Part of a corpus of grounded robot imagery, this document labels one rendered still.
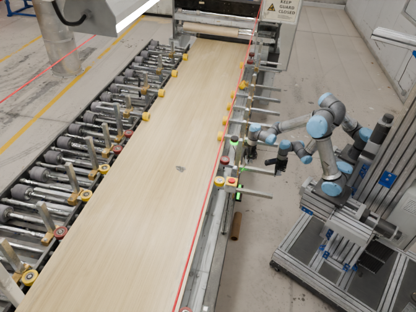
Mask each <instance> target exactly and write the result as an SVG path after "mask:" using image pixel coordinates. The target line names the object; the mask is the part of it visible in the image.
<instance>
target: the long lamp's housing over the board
mask: <svg viewBox="0 0 416 312"><path fill-rule="evenodd" d="M149 1H150V0H66V2H65V4H64V9H63V12H64V17H65V19H66V21H68V22H77V21H79V19H80V18H81V14H80V13H81V12H83V11H84V10H86V9H88V10H90V11H92V17H91V18H89V19H87V20H84V22H83V23H82V24H81V25H79V26H75V27H72V26H68V29H69V31H70V32H79V33H88V34H92V35H101V36H106V37H115V38H117V37H118V33H117V28H116V25H118V24H119V23H120V22H122V21H123V20H124V19H125V18H127V17H128V16H130V15H131V14H132V13H134V12H135V11H137V10H138V9H139V8H140V7H142V6H143V5H144V4H146V3H147V2H149Z"/></svg>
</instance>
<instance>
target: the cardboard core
mask: <svg viewBox="0 0 416 312"><path fill-rule="evenodd" d="M241 218H242V213H241V212H235V215H234V218H233V225H232V231H231V235H230V239H231V240H233V241H237V240H238V237H239V233H240V225H241Z"/></svg>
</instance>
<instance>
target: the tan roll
mask: <svg viewBox="0 0 416 312"><path fill-rule="evenodd" d="M177 27H183V30H185V31H190V32H199V33H208V34H213V35H223V36H228V37H237V38H238V35H248V36H251V35H252V33H245V32H239V29H238V28H233V27H224V26H218V25H209V24H200V23H194V22H184V24H177Z"/></svg>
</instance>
